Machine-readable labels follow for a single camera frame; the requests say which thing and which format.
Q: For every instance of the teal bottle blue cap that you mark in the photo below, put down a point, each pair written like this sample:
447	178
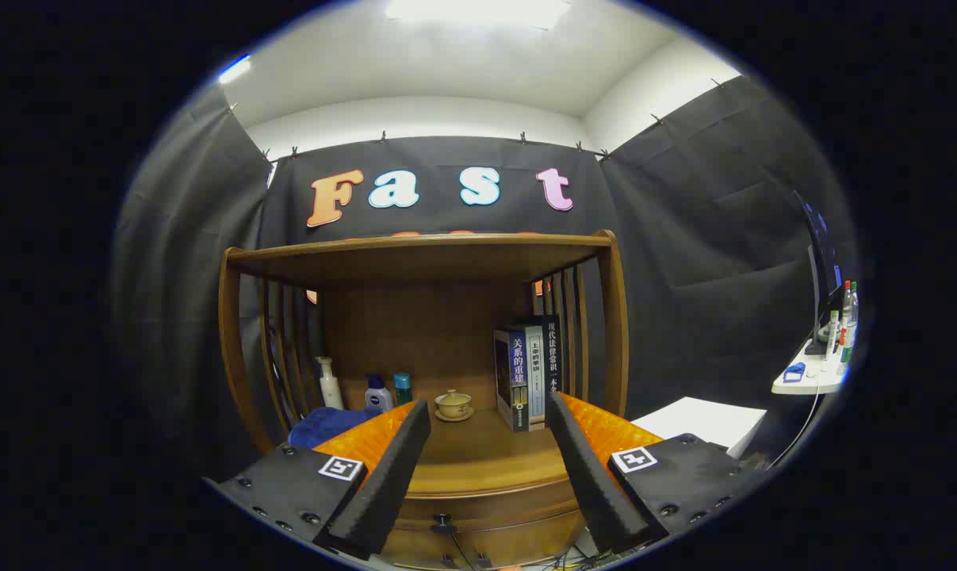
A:
403	390

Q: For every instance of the wooden cabinet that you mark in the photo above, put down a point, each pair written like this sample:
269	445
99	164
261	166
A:
415	333

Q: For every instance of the white lotion bottle blue cap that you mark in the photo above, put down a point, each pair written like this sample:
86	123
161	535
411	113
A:
378	399

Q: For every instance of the ceiling light panel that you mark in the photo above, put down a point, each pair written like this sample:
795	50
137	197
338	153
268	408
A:
478	11

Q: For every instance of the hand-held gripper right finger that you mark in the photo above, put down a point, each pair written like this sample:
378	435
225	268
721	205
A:
597	484

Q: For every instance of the black monitor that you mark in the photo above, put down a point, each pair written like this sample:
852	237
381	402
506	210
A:
823	262

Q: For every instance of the small blue object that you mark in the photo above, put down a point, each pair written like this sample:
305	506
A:
794	370

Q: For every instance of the book with blue spine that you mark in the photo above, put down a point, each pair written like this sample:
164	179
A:
518	381

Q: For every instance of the clear bottle green cap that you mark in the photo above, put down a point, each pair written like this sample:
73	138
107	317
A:
852	317

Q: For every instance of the book with pale spine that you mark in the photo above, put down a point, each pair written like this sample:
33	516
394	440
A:
535	373

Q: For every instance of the black backdrop cloth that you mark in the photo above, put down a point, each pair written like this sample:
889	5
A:
684	238

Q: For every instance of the clear bottle red cap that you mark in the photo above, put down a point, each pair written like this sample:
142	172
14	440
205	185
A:
845	313

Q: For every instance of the blue towel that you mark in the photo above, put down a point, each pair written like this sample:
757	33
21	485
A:
327	424

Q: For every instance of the white box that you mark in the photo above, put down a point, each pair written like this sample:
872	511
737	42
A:
700	420

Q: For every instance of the book with black spine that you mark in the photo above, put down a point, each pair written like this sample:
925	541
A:
552	357

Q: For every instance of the wooden cabinet countertop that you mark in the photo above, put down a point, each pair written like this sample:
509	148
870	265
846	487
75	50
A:
486	452

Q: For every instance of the white side desk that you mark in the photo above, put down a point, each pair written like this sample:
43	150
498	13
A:
803	385

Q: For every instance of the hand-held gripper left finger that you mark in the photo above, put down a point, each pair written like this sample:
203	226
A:
391	484

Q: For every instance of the wooden drawer with black knob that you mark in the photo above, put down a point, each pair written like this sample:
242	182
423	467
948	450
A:
510	515

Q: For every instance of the white pump bottle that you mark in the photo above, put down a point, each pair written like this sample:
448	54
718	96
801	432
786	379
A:
331	390

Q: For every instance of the beige lidded tea cup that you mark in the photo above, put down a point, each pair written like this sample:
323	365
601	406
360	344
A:
453	404

